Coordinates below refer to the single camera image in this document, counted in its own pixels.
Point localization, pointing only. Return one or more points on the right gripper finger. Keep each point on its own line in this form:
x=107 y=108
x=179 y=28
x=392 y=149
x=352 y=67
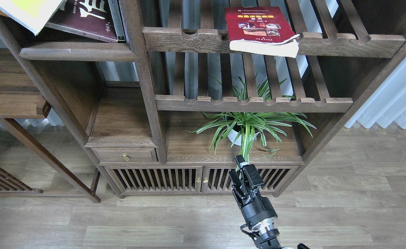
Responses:
x=241 y=162
x=235 y=180

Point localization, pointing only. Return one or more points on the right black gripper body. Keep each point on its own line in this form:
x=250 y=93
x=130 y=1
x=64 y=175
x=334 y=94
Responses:
x=256 y=210

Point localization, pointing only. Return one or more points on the dark maroon book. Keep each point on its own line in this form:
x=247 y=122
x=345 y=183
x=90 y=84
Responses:
x=88 y=18

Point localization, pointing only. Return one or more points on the yellow green book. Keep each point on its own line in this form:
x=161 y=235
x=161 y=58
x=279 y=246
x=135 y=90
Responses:
x=32 y=14

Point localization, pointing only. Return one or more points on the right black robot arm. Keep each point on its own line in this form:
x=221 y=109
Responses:
x=263 y=239

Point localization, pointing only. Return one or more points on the white plant pot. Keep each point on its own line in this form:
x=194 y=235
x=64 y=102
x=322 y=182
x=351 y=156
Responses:
x=235 y=135

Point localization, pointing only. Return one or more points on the green spider plant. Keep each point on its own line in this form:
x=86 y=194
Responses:
x=266 y=122

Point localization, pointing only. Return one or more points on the dark wooden bookshelf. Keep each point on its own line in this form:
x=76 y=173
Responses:
x=132 y=105

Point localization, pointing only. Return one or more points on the red book white pages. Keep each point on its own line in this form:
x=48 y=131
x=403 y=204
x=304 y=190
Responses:
x=260 y=30

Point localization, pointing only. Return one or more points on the white curtain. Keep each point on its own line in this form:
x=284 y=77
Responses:
x=387 y=105

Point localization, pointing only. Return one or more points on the wooden side table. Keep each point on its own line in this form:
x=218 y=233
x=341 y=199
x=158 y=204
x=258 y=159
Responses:
x=20 y=99

